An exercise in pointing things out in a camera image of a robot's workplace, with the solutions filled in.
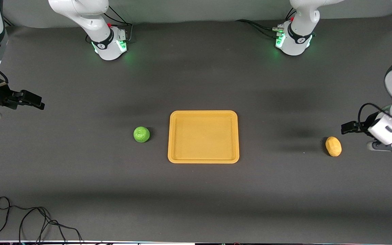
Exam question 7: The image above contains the yellow potato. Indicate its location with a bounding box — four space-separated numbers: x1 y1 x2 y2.
325 136 342 157

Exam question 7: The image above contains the green apple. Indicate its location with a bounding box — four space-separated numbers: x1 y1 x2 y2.
133 126 150 143

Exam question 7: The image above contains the yellow plastic tray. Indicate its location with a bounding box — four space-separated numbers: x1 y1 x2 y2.
168 110 240 164

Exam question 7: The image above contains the dark grey table mat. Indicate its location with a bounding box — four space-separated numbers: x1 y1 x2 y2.
0 13 392 243

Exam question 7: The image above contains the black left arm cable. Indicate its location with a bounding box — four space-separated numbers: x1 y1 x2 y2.
358 103 392 132

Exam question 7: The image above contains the thin black loose cable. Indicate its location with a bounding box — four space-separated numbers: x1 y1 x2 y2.
0 196 84 243

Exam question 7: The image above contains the black right base cable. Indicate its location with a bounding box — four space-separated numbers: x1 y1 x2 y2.
101 5 133 43

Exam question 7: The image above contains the black base cable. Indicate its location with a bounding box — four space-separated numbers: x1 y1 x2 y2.
101 5 133 43
236 19 283 38

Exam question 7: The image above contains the black left base cable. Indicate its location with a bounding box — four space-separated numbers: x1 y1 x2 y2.
236 19 283 38

